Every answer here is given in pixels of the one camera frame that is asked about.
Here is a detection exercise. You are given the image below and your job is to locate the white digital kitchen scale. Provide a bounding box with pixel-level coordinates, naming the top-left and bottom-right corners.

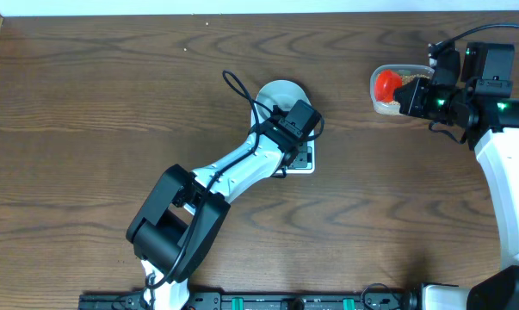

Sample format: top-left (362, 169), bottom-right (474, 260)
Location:
top-left (255, 102), bottom-right (315, 177)

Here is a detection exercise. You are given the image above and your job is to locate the grey plastic bowl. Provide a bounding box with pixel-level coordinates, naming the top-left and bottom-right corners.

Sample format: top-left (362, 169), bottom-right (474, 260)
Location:
top-left (256, 80), bottom-right (311, 123)

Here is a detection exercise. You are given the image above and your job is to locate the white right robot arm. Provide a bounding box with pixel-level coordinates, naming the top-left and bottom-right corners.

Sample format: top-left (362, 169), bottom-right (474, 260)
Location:
top-left (392, 42), bottom-right (519, 309)

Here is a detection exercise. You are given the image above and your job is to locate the clear plastic container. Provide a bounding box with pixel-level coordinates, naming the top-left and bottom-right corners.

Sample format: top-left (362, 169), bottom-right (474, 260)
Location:
top-left (369, 64), bottom-right (435, 115)

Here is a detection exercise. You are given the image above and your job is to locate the red plastic measuring scoop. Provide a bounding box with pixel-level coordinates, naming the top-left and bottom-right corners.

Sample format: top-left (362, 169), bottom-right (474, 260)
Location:
top-left (374, 70), bottom-right (403, 102)

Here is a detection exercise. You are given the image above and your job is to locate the pile of soybeans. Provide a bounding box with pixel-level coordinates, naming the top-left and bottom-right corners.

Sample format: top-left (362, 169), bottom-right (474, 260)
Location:
top-left (386, 72), bottom-right (432, 107)

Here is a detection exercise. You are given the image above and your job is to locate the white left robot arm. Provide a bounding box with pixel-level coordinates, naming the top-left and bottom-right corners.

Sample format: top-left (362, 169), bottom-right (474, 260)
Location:
top-left (126, 100), bottom-right (324, 309)

